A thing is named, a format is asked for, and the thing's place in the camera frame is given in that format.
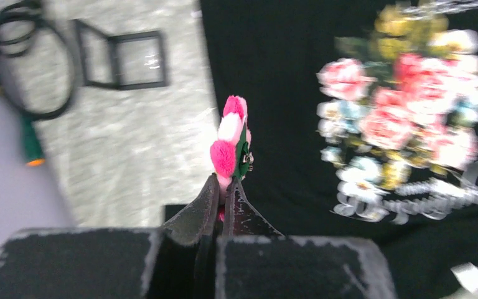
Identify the black floral print t-shirt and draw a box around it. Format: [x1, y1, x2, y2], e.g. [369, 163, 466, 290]
[199, 1, 478, 298]

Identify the coiled black cable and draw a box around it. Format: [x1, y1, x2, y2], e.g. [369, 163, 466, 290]
[0, 0, 79, 121]

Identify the black rectangular frame stand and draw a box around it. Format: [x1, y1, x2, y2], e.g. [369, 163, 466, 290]
[72, 19, 171, 91]

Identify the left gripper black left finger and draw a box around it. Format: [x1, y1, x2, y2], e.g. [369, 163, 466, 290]
[0, 175, 220, 299]

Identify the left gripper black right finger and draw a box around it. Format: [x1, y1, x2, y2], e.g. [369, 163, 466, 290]
[215, 180, 397, 299]

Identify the green orange handled screwdriver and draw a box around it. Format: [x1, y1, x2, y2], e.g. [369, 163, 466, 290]
[21, 116, 45, 166]

